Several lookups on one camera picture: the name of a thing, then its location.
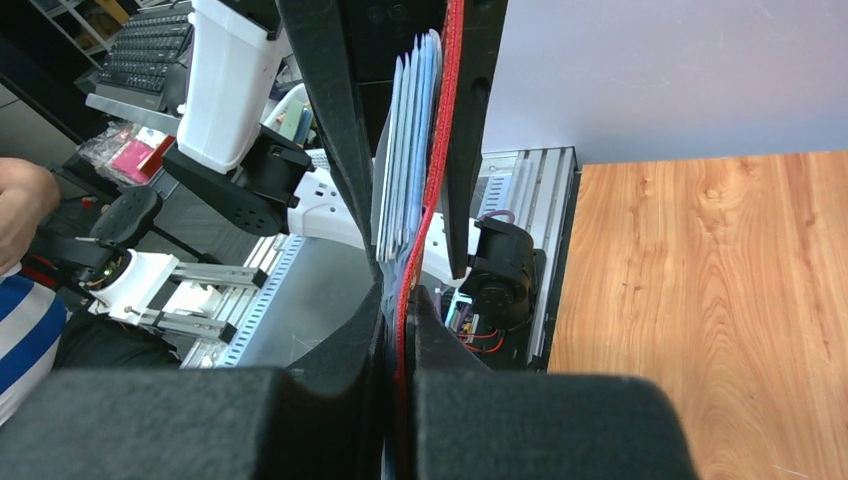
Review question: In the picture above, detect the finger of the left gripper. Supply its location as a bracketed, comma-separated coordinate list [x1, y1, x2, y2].
[278, 0, 382, 282]
[440, 1, 508, 279]

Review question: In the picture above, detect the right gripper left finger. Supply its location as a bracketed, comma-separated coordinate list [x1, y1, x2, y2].
[1, 287, 383, 479]

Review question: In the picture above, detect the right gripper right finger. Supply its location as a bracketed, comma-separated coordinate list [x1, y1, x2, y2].
[406, 287, 697, 479]

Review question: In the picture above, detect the red leather card holder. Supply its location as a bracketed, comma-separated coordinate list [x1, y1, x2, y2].
[385, 0, 465, 479]

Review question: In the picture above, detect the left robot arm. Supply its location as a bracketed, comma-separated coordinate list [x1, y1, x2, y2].
[164, 1, 537, 334]

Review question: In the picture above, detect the operator hand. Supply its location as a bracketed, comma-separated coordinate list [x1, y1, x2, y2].
[1, 157, 61, 275]

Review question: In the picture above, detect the black keyboard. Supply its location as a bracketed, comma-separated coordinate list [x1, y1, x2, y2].
[97, 7, 193, 95]

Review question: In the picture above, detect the person in striped shirt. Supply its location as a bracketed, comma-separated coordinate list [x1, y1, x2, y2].
[1, 264, 181, 424]

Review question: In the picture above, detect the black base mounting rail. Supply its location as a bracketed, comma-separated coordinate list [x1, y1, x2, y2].
[437, 146, 584, 374]

